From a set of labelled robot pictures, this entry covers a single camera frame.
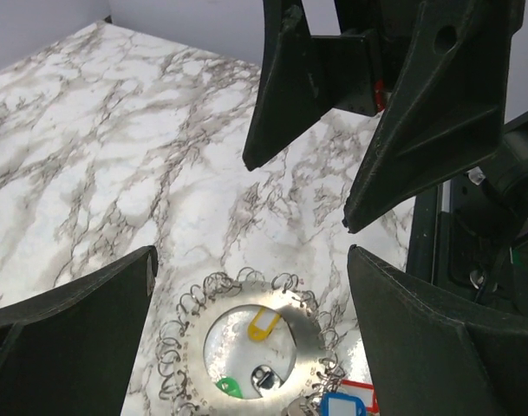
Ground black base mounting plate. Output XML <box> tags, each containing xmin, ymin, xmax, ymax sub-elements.
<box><xmin>406</xmin><ymin>175</ymin><xmax>528</xmax><ymax>317</ymax></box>

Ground blue key tag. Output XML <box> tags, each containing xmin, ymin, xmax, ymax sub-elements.
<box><xmin>320</xmin><ymin>392</ymin><xmax>368</xmax><ymax>416</ymax></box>

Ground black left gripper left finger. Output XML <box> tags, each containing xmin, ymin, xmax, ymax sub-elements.
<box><xmin>0</xmin><ymin>245</ymin><xmax>158</xmax><ymax>415</ymax></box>

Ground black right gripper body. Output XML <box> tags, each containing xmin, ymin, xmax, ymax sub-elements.
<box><xmin>300</xmin><ymin>1</ymin><xmax>421</xmax><ymax>117</ymax></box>

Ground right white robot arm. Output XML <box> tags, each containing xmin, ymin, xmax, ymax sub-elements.
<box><xmin>243</xmin><ymin>1</ymin><xmax>528</xmax><ymax>305</ymax></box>

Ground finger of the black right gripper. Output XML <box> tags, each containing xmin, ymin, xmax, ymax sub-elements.
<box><xmin>243</xmin><ymin>0</ymin><xmax>329</xmax><ymax>171</ymax></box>
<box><xmin>343</xmin><ymin>1</ymin><xmax>525</xmax><ymax>233</ymax></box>

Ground red key tag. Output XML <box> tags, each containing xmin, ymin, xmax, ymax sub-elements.
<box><xmin>337</xmin><ymin>380</ymin><xmax>380</xmax><ymax>414</ymax></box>

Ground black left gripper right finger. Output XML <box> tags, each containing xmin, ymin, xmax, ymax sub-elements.
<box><xmin>348</xmin><ymin>245</ymin><xmax>528</xmax><ymax>415</ymax></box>

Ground yellow key tag with key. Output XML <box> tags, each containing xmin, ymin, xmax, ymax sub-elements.
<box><xmin>247</xmin><ymin>307</ymin><xmax>281</xmax><ymax>342</ymax></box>

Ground green key tag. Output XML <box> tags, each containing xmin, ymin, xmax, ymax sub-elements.
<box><xmin>215</xmin><ymin>377</ymin><xmax>244</xmax><ymax>399</ymax></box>

